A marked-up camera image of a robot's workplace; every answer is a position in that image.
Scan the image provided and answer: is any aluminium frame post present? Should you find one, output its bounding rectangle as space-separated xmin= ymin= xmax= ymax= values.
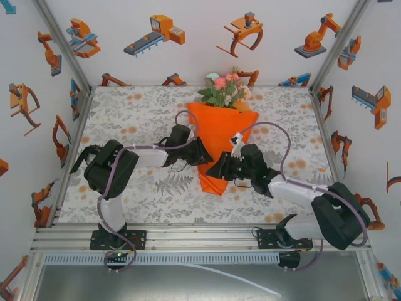
xmin=310 ymin=0 xmax=372 ymax=93
xmin=33 ymin=0 xmax=93 ymax=92

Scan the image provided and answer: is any controller board with green light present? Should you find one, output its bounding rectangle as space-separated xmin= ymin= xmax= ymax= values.
xmin=104 ymin=249 xmax=130 ymax=268

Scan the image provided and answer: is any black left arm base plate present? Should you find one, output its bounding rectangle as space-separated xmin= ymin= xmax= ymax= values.
xmin=90 ymin=230 xmax=148 ymax=251

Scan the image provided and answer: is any aluminium side rail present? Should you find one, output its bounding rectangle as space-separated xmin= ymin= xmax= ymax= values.
xmin=46 ymin=87 xmax=95 ymax=228
xmin=308 ymin=86 xmax=367 ymax=228

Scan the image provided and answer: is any white slotted cable duct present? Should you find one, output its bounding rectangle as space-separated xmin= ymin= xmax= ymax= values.
xmin=42 ymin=253 xmax=281 ymax=266

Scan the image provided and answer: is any aluminium frame leg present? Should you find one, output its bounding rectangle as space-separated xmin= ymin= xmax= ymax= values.
xmin=357 ymin=250 xmax=388 ymax=301
xmin=18 ymin=252 xmax=43 ymax=301

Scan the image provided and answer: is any artificial flower bunch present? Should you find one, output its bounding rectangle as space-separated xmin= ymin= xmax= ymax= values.
xmin=197 ymin=66 xmax=252 ymax=110

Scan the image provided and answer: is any floral patterned tablecloth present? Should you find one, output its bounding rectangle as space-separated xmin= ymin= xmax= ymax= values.
xmin=58 ymin=85 xmax=348 ymax=225

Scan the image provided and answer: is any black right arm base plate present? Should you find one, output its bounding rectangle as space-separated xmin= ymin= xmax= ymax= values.
xmin=256 ymin=228 xmax=313 ymax=251

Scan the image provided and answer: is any black cable connector block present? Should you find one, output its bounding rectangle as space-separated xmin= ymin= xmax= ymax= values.
xmin=278 ymin=251 xmax=301 ymax=269

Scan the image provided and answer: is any aluminium frame rail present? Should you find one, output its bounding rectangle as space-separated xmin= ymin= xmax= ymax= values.
xmin=29 ymin=224 xmax=372 ymax=254

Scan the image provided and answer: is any orange wrapping paper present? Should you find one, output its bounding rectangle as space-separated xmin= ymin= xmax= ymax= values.
xmin=187 ymin=100 xmax=260 ymax=197

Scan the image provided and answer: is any black printed ribbon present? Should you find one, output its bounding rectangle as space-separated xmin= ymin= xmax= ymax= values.
xmin=69 ymin=144 xmax=104 ymax=175

